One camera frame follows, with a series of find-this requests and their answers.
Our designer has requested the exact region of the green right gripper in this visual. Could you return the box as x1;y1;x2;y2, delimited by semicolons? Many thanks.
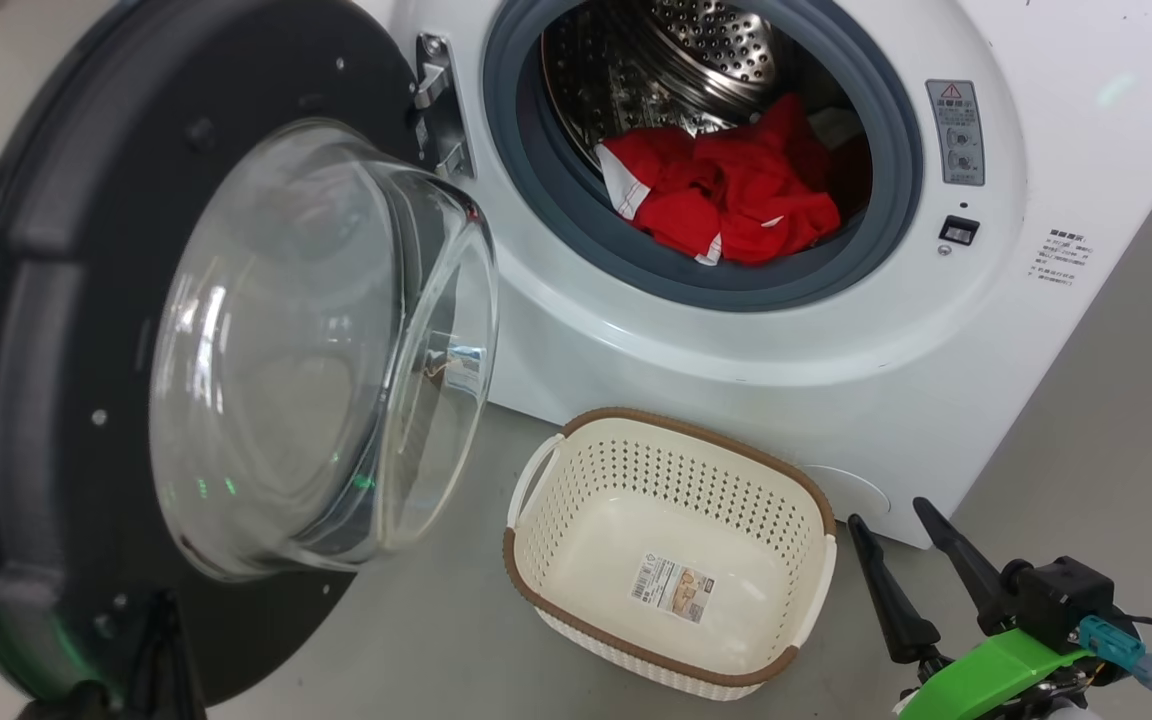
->
848;497;1095;720

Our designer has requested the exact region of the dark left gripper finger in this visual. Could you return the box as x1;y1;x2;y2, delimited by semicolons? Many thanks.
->
128;590;205;720

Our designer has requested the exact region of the black round glass washer door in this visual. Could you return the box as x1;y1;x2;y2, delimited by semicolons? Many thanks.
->
0;0;502;720

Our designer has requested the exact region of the plain red garment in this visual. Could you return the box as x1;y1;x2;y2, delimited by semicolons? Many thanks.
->
696;95;842;263

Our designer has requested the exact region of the white product label sticker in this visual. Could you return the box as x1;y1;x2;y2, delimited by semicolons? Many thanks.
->
629;556;719;625

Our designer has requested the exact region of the cream perforated laundry basket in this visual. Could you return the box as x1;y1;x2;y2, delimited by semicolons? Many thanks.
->
503;407;837;701

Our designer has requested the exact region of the white front-load washing machine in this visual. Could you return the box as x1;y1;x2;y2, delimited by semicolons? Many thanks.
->
376;0;1152;549

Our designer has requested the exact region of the stainless steel washing machine drum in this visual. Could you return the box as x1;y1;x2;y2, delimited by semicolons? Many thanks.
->
541;0;877;171

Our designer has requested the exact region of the round white filter cover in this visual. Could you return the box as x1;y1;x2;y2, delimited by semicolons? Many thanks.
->
806;465;892;521

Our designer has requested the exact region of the grey warning sticker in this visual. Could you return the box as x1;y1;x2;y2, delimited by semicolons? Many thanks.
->
926;80;987;187

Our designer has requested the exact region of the teal right cable connector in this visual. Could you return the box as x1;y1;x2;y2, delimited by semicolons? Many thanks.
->
1076;615;1152;691

